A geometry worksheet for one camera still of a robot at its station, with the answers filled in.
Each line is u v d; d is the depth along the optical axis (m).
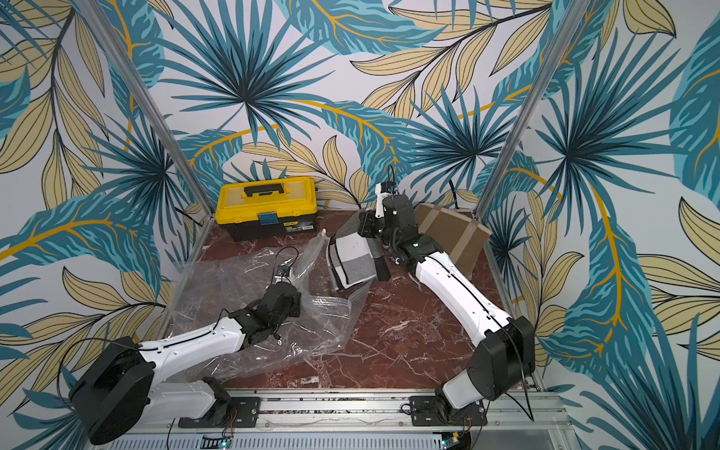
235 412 0.73
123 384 0.41
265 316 0.64
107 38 0.71
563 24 0.71
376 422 0.73
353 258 0.84
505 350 0.41
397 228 0.57
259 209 1.00
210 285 0.96
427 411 0.74
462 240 1.00
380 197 0.69
